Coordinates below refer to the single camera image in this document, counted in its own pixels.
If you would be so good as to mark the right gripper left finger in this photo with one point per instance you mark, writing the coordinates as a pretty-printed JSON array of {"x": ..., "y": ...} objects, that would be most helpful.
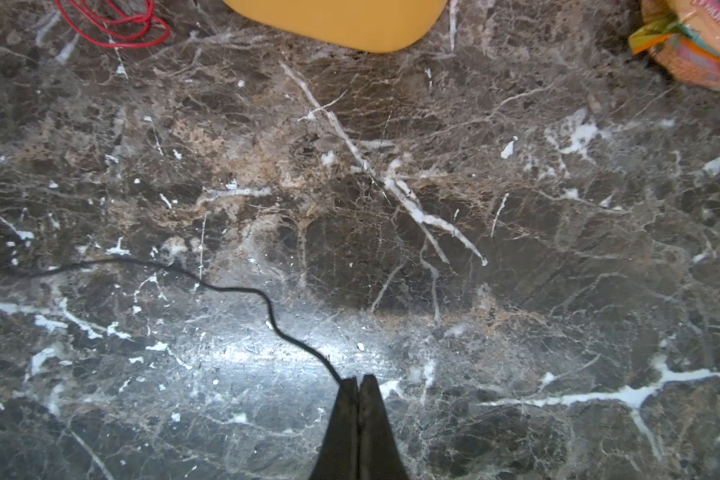
[{"x": 338, "y": 455}]

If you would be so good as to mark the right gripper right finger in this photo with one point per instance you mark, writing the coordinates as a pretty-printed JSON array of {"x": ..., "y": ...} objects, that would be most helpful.
[{"x": 378, "y": 455}]

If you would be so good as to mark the right yellow plastic bin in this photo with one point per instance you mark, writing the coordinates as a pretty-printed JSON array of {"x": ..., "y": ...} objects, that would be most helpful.
[{"x": 376, "y": 26}]

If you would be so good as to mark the colourful snack bag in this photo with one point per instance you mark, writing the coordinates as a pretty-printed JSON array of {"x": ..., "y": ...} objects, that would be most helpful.
[{"x": 683, "y": 36}]

